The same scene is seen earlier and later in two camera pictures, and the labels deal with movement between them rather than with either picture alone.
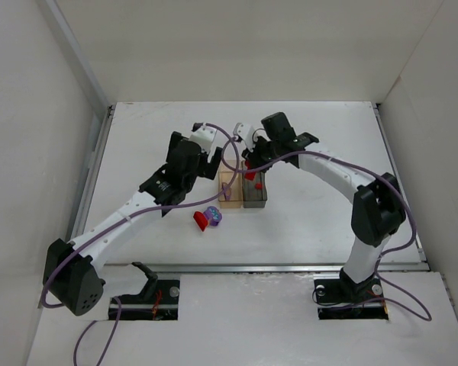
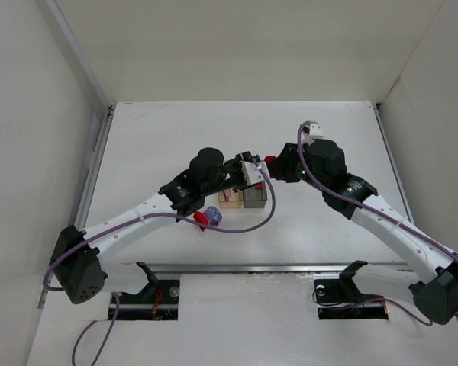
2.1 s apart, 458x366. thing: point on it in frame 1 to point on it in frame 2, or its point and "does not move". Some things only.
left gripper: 208,163 to 239,164
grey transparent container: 254,191 does not move
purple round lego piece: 214,215 does not move
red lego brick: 200,220 does not move
